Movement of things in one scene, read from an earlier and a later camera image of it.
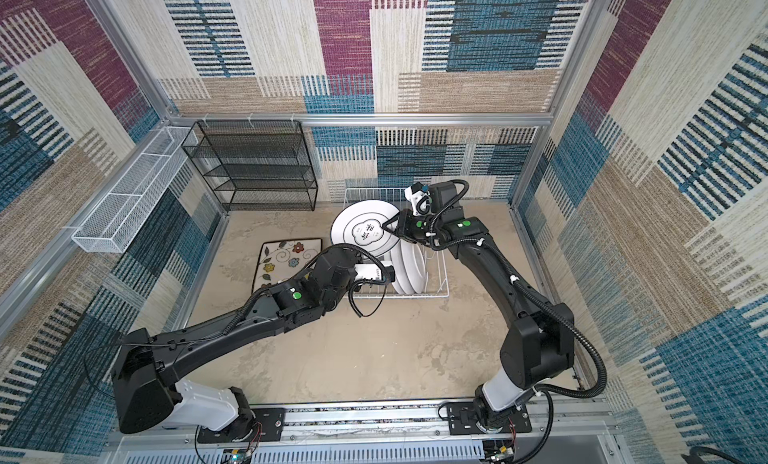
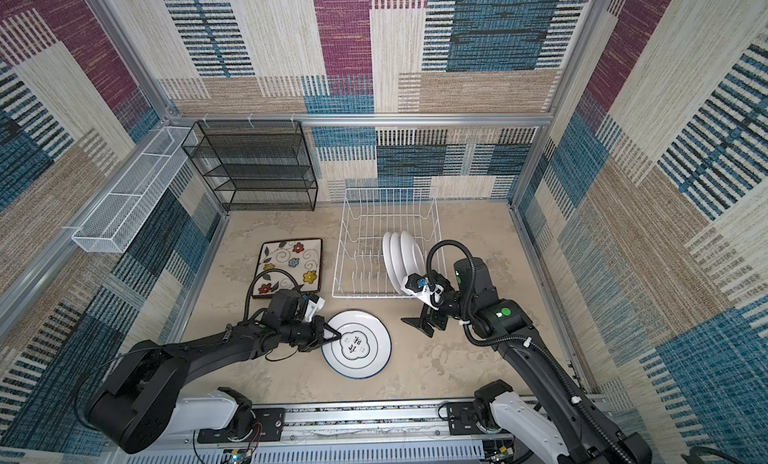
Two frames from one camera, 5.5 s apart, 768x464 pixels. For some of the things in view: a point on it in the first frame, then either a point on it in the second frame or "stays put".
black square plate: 278,261 stays put
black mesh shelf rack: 254,165 stays put
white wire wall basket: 112,223 stays put
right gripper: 403,226 -> 432,316
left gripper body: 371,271 -> 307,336
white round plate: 360,224 -> 363,348
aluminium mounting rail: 566,432 stays put
